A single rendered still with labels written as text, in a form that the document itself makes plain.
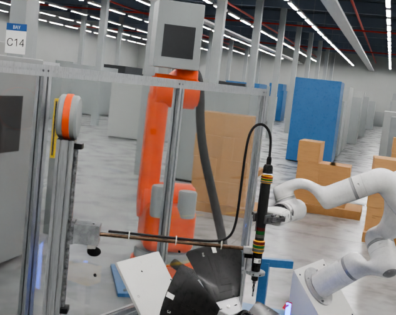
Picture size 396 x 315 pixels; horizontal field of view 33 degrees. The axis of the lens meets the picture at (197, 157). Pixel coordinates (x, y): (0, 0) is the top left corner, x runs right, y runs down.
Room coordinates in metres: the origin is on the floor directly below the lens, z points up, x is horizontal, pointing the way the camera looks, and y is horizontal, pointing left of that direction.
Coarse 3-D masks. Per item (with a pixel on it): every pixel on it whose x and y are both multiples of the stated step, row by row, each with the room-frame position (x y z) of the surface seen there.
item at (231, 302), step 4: (224, 300) 2.33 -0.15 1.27; (228, 300) 2.33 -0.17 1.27; (232, 300) 2.33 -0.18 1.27; (236, 300) 2.33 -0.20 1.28; (220, 304) 2.32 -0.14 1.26; (224, 304) 2.32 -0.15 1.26; (232, 304) 2.32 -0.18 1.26; (220, 308) 2.31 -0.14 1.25; (224, 308) 2.31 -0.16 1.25; (228, 308) 2.31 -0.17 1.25; (232, 308) 2.31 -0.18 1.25; (236, 308) 2.31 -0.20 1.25; (240, 308) 2.30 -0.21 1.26; (228, 312) 2.30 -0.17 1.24; (232, 312) 2.30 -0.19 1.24
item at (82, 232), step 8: (72, 224) 2.29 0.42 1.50; (80, 224) 2.28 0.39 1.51; (88, 224) 2.29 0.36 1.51; (96, 224) 2.31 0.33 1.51; (72, 232) 2.29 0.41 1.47; (80, 232) 2.28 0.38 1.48; (88, 232) 2.28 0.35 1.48; (96, 232) 2.28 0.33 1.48; (72, 240) 2.29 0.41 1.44; (80, 240) 2.28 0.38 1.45; (88, 240) 2.28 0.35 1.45; (96, 240) 2.28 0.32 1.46
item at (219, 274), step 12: (192, 252) 2.44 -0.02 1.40; (216, 252) 2.47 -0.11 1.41; (228, 252) 2.48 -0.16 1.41; (240, 252) 2.50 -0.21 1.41; (192, 264) 2.41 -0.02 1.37; (204, 264) 2.42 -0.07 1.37; (216, 264) 2.42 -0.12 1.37; (228, 264) 2.43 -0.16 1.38; (240, 264) 2.45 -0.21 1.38; (204, 276) 2.39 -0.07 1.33; (216, 276) 2.39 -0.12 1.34; (228, 276) 2.39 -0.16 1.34; (240, 276) 2.40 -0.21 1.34; (216, 288) 2.36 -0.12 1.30; (228, 288) 2.36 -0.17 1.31; (216, 300) 2.33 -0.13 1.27
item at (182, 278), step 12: (180, 276) 2.14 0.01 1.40; (192, 276) 2.17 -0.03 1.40; (168, 288) 2.10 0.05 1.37; (180, 288) 2.13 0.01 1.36; (192, 288) 2.15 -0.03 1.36; (204, 288) 2.18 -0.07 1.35; (168, 300) 2.09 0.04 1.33; (180, 300) 2.12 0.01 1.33; (192, 300) 2.14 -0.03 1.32; (204, 300) 2.17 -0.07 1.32; (180, 312) 2.11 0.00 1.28; (192, 312) 2.14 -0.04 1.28; (204, 312) 2.17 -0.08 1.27; (216, 312) 2.19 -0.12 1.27
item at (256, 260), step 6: (270, 162) 2.33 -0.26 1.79; (264, 168) 2.33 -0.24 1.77; (270, 168) 2.32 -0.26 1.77; (252, 258) 2.34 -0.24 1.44; (258, 258) 2.32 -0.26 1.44; (252, 264) 2.33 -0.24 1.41; (258, 264) 2.32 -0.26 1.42; (252, 270) 2.33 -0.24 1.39; (258, 270) 2.33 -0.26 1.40; (252, 276) 2.33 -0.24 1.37
